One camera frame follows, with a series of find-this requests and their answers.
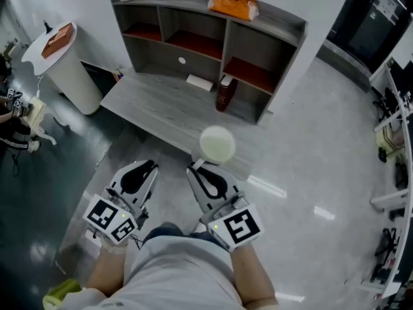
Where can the orange open box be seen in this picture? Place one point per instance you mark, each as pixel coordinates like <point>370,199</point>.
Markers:
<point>57,40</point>

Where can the red patterned bag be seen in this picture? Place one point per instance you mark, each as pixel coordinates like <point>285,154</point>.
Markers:
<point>118,75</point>

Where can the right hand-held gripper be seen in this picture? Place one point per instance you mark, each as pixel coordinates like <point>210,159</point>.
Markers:
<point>238,228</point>

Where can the white round hole cover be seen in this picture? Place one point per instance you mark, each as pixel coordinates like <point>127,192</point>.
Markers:
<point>182,60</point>

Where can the person's right forearm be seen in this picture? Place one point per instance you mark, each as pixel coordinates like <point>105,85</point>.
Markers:
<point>251,276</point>

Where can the grey wooden shelf desk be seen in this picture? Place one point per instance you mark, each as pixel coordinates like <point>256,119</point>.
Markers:
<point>190,5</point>

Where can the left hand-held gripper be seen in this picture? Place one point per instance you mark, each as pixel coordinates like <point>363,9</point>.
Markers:
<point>106,216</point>

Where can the black cabinet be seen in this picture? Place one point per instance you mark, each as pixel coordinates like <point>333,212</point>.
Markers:
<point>364,27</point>

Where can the white cup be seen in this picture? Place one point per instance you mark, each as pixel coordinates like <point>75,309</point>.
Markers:
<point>217,145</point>

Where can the small white box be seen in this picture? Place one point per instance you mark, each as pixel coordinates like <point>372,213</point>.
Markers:
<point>200,82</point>

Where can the small black stand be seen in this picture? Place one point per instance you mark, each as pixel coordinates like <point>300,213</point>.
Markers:
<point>47,27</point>

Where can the pale yellow box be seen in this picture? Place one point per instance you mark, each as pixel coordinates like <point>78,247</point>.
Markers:
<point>388,142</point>

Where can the person's dark trouser legs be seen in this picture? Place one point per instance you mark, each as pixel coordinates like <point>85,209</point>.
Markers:
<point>164,229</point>

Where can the cream ornate stool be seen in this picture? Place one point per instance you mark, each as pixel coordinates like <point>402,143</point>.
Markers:
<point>38,111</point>

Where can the person's left forearm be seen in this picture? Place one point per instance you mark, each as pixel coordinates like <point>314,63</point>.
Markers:
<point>106,270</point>

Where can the black office chair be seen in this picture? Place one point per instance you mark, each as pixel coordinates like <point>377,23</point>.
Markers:
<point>387,102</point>

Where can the person's white shirt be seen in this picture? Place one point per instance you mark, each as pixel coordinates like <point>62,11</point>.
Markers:
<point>180,270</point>

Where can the white round pedestal table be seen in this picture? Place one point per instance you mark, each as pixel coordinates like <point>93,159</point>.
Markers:
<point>72,73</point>

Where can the orange plastic packet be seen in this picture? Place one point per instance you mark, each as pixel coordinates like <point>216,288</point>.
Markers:
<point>234,4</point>

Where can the grey wood-grain board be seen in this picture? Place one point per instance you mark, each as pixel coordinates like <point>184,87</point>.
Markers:
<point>155,105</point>

